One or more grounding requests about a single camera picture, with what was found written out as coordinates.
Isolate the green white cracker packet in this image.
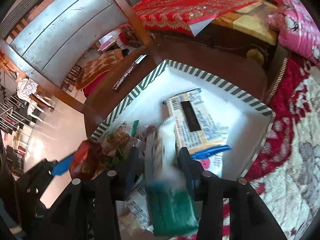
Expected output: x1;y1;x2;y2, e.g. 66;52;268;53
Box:
100;120;142;167

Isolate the white small snack packet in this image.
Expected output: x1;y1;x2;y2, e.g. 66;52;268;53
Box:
144;117;186;190

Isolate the red brown snack packet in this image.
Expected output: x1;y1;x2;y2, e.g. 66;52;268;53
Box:
69;140;102;181

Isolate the blue edged biscuit packet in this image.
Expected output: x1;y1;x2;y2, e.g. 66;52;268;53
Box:
163;88;231;160

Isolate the striped green white cardboard box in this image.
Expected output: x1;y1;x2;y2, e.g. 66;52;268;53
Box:
91;60;275;180

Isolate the orange cracker packet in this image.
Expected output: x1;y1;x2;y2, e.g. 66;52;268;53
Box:
118;186;153;236

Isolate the white strawberry rice snack packet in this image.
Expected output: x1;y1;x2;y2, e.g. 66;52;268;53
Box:
200;152;223;178

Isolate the dark green wafer packet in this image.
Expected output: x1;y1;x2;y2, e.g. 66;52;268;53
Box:
146;187;199;237

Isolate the floral fleece blanket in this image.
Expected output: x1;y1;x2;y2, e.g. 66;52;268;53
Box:
175;58;320;240

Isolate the checkered brown cushion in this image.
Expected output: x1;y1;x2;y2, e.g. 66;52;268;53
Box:
75;49;124;90

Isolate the wooden chair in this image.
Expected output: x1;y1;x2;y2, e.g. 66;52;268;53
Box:
1;0;152;114

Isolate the red embroidered cloth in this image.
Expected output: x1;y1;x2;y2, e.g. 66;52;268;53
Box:
132;0;259;35

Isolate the pink penguin quilt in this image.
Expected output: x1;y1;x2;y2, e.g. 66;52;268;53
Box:
266;0;319;66

